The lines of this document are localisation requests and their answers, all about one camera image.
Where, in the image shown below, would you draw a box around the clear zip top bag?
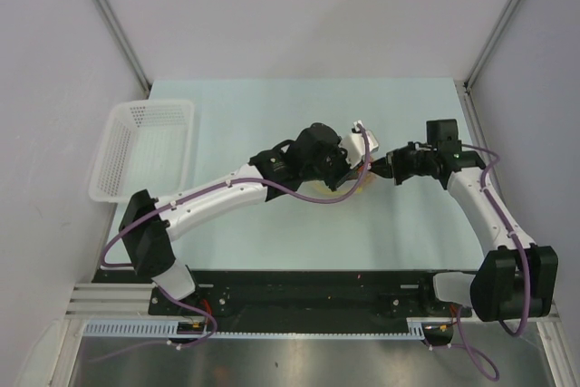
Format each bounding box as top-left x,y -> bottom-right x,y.
306,169 -> 377,199

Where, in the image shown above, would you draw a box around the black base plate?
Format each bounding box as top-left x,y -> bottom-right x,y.
92,268 -> 475,334

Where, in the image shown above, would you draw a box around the white plastic basket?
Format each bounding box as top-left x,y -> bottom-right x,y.
88,99 -> 195,203

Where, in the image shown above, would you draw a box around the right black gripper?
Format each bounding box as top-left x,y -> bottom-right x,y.
362,141 -> 437,185

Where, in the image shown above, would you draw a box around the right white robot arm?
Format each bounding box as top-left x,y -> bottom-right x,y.
370,119 -> 558,322

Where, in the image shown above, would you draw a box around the white slotted cable duct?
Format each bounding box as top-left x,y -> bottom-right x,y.
83,317 -> 430,341

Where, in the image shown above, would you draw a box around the right aluminium frame post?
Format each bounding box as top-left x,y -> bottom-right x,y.
462,0 -> 549,89

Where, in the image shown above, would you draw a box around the left aluminium frame post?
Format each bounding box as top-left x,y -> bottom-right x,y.
92,0 -> 152,96

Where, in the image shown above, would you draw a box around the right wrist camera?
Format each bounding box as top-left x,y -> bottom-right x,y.
426,119 -> 461,153

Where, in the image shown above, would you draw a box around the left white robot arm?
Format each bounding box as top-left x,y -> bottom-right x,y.
119,123 -> 373,314

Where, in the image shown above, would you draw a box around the aluminium frame post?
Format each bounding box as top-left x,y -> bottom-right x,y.
92,0 -> 152,96
462,0 -> 549,89

